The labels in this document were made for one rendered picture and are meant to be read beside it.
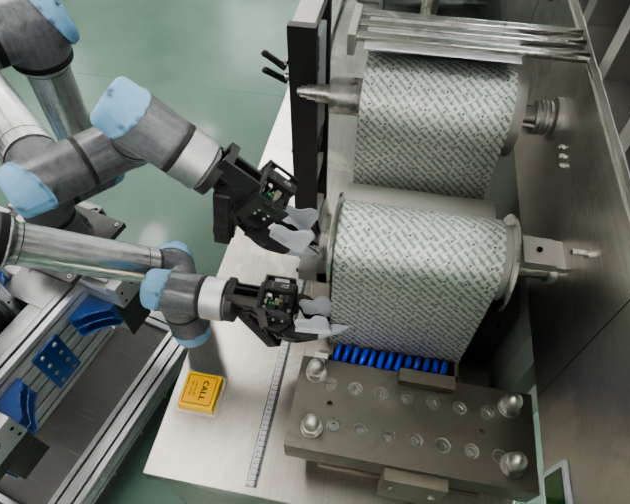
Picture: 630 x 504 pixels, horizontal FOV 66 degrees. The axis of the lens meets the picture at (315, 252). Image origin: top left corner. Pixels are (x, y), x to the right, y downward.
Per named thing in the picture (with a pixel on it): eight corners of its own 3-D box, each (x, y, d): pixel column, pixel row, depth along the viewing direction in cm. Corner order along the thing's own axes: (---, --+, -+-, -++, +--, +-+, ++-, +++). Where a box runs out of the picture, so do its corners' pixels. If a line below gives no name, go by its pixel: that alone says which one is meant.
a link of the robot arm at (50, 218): (17, 211, 125) (-11, 172, 114) (68, 187, 130) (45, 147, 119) (36, 239, 119) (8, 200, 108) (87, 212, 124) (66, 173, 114)
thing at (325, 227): (322, 212, 72) (315, 262, 73) (336, 214, 72) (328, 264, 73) (327, 213, 80) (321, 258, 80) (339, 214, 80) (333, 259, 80)
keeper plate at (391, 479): (377, 482, 86) (384, 466, 77) (434, 494, 85) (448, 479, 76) (376, 498, 85) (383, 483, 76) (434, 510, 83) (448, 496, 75)
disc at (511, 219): (486, 253, 84) (514, 193, 72) (489, 253, 84) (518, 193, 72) (488, 329, 75) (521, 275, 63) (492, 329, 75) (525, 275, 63)
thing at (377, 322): (329, 340, 91) (332, 286, 76) (457, 362, 88) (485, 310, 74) (329, 343, 91) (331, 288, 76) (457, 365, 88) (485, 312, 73)
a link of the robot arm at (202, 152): (158, 182, 65) (179, 143, 70) (187, 201, 67) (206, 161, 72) (183, 154, 60) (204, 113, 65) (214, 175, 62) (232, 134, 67)
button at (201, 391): (191, 374, 99) (188, 370, 97) (224, 381, 99) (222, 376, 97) (179, 408, 95) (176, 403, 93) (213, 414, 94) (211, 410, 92)
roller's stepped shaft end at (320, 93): (299, 93, 88) (299, 77, 85) (332, 96, 87) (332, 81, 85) (295, 103, 86) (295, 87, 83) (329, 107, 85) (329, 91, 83)
